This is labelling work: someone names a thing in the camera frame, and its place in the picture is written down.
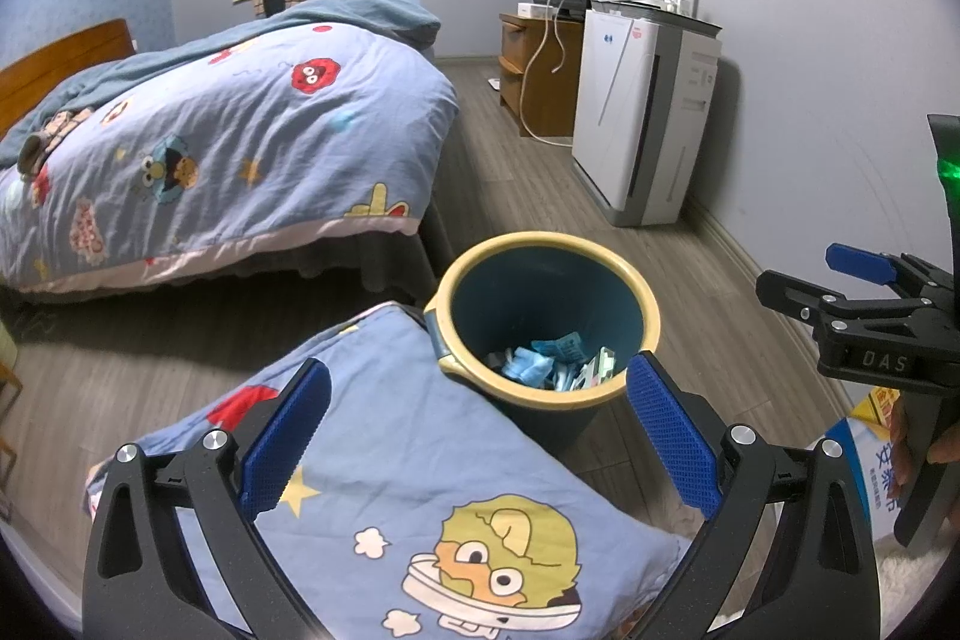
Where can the white set-top box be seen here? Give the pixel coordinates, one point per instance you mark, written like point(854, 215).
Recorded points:
point(536, 10)

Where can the printed blue cushion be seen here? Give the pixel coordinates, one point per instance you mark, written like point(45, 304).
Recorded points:
point(420, 460)

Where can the white air purifier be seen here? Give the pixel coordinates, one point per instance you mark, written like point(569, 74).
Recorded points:
point(622, 108)

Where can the blue face mask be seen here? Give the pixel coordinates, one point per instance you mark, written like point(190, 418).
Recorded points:
point(525, 371)

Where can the wooden cabinet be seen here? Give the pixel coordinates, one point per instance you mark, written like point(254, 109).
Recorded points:
point(544, 85)

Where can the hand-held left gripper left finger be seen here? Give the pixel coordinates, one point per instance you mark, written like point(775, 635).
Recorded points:
point(285, 437)

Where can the wooden stool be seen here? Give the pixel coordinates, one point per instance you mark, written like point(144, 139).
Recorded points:
point(7, 400)

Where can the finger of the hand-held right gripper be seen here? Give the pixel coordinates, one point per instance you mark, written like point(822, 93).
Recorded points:
point(825, 306)
point(862, 263)

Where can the blue bin with yellow rim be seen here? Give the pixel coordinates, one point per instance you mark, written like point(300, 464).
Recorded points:
point(540, 280)

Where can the yellow packet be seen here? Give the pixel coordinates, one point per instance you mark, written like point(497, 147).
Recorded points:
point(885, 406)

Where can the person's right hand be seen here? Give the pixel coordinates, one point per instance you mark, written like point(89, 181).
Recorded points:
point(946, 445)

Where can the wooden bed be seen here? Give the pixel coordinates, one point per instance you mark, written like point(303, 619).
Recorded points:
point(60, 63)

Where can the pale green medicine box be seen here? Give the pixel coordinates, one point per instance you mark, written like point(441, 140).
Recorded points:
point(596, 368)

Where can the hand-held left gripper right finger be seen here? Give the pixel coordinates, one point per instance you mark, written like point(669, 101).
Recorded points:
point(671, 434)

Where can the white printed carton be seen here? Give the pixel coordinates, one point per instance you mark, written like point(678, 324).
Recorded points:
point(862, 475)

